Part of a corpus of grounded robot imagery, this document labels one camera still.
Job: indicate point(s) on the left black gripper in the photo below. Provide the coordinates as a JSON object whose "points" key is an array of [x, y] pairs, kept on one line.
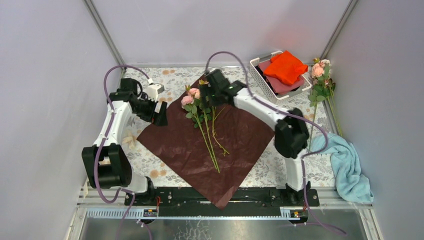
{"points": [[160, 118]]}

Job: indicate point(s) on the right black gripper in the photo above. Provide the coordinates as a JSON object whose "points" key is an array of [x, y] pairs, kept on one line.
{"points": [[206, 90]]}

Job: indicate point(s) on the thin green filler sprig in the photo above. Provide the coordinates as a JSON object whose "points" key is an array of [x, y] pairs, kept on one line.
{"points": [[215, 115]]}

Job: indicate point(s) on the dark red wrapping paper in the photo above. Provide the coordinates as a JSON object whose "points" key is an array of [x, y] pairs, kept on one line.
{"points": [[182, 147]]}

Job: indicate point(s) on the white plastic basket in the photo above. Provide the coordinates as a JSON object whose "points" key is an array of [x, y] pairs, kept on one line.
{"points": [[266, 89]]}

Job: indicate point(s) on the pink fake flower stem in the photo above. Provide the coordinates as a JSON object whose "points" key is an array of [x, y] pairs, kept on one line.
{"points": [[317, 93], [202, 116]]}

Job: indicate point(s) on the white fake rose stem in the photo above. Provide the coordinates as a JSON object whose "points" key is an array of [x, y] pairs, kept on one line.
{"points": [[330, 86]]}

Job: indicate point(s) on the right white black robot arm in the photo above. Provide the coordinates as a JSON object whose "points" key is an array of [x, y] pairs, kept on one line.
{"points": [[291, 134]]}

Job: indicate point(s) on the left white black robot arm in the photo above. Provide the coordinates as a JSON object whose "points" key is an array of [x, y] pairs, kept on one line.
{"points": [[105, 162]]}

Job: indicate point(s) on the cream ribbon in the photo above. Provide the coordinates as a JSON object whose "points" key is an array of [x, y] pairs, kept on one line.
{"points": [[129, 140]]}

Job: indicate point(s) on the pink cloth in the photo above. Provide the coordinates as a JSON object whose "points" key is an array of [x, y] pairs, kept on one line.
{"points": [[275, 84]]}

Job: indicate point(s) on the orange cloth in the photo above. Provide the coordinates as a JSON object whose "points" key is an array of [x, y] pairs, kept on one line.
{"points": [[286, 68]]}

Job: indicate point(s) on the floral tablecloth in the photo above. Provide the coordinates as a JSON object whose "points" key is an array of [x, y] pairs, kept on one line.
{"points": [[269, 170]]}

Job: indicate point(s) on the light blue towel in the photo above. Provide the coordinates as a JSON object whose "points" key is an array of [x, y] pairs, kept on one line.
{"points": [[350, 183]]}

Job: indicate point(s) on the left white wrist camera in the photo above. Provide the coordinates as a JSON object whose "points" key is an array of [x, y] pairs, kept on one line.
{"points": [[153, 91]]}

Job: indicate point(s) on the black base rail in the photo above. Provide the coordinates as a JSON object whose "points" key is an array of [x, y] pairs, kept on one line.
{"points": [[218, 200]]}

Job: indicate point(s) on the aluminium frame rail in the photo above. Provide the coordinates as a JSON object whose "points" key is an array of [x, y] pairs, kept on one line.
{"points": [[97, 208]]}

